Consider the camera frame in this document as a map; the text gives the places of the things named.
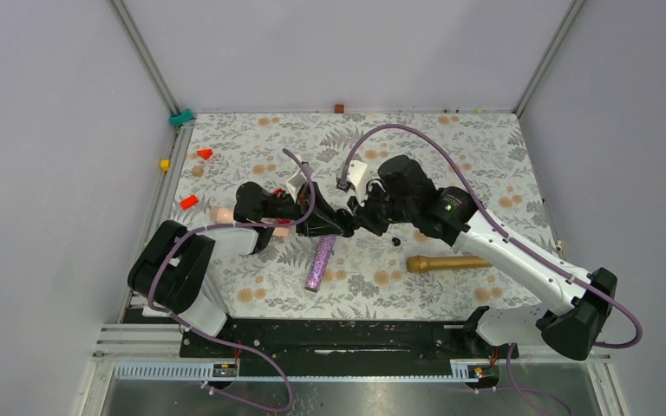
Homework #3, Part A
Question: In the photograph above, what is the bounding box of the red triangular block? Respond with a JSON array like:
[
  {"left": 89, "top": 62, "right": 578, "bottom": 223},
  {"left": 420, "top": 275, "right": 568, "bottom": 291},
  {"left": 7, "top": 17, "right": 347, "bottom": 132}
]
[{"left": 196, "top": 148, "right": 213, "bottom": 160}]

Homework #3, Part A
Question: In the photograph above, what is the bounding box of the floral table mat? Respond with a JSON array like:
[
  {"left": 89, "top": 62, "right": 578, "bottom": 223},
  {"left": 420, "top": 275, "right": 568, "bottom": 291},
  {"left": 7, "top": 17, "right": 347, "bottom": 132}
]
[{"left": 170, "top": 113, "right": 555, "bottom": 321}]

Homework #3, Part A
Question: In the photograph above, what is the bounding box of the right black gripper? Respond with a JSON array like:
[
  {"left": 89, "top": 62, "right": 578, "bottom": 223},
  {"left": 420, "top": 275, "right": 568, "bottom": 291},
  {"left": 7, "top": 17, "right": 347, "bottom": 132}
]
[{"left": 347, "top": 180, "right": 415, "bottom": 237}]

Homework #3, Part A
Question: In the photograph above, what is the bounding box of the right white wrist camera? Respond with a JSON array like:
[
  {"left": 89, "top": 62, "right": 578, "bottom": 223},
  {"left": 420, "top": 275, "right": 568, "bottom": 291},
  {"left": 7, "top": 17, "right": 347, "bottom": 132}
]
[{"left": 336, "top": 160, "right": 372, "bottom": 206}]

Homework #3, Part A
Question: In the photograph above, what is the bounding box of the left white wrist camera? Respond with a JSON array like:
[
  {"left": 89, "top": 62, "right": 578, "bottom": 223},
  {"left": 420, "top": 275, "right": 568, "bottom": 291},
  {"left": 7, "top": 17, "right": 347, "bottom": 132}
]
[{"left": 285, "top": 162, "right": 310, "bottom": 203}]

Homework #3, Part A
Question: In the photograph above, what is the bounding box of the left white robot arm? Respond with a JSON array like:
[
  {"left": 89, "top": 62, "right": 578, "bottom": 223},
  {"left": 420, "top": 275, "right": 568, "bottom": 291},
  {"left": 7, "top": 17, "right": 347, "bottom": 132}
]
[{"left": 127, "top": 182, "right": 354, "bottom": 356}]

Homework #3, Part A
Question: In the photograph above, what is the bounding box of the peach pink microphone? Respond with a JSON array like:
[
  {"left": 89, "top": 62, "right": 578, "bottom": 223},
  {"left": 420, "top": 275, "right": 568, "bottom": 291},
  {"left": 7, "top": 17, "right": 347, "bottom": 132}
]
[{"left": 210, "top": 206, "right": 292, "bottom": 238}]

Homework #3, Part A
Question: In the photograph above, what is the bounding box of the teal clamp block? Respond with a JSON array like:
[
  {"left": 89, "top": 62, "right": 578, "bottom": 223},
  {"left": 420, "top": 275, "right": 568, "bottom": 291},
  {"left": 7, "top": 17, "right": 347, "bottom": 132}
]
[{"left": 169, "top": 108, "right": 194, "bottom": 127}]

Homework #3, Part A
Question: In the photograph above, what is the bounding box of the black oval earbud case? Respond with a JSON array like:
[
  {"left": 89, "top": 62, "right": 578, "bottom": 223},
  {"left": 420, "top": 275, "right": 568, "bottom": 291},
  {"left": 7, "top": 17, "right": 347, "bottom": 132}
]
[{"left": 335, "top": 209, "right": 359, "bottom": 237}]

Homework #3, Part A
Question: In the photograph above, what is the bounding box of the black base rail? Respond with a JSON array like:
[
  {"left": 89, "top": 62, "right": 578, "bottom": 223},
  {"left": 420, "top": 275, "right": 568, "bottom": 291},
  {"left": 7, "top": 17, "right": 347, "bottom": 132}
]
[{"left": 180, "top": 318, "right": 519, "bottom": 378}]

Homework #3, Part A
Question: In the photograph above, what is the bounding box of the red rectangular block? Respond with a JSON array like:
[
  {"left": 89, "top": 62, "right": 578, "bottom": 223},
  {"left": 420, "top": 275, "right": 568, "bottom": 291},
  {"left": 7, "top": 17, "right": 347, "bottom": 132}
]
[{"left": 180, "top": 194, "right": 199, "bottom": 211}]

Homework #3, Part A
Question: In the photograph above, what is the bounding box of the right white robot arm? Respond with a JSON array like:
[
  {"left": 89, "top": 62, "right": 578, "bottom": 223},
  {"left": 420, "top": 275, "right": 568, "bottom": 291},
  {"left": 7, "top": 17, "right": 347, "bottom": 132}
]
[{"left": 342, "top": 155, "right": 617, "bottom": 361}]

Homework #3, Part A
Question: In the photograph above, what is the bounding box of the gold microphone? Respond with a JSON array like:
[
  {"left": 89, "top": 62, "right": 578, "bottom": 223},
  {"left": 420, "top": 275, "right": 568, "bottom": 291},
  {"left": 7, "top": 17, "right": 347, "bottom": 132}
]
[{"left": 406, "top": 256, "right": 491, "bottom": 274}]

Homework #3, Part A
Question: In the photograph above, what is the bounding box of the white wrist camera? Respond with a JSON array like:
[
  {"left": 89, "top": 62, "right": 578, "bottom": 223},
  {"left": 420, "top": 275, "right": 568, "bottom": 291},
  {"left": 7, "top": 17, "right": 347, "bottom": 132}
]
[
  {"left": 336, "top": 160, "right": 372, "bottom": 206},
  {"left": 285, "top": 162, "right": 310, "bottom": 203}
]

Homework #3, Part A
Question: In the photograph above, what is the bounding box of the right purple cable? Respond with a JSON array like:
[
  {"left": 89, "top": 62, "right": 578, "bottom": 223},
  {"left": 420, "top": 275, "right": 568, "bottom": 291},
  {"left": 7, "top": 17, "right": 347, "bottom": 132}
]
[{"left": 341, "top": 123, "right": 644, "bottom": 416}]

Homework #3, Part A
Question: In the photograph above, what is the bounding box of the purple glitter microphone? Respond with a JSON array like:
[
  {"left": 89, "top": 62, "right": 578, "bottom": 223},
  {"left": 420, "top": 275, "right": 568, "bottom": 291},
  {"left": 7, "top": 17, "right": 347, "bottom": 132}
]
[{"left": 304, "top": 235, "right": 337, "bottom": 292}]

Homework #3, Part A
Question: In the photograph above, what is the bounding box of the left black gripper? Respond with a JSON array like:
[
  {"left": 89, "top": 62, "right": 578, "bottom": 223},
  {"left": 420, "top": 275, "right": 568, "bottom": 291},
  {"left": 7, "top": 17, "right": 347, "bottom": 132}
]
[{"left": 261, "top": 181, "right": 348, "bottom": 237}]

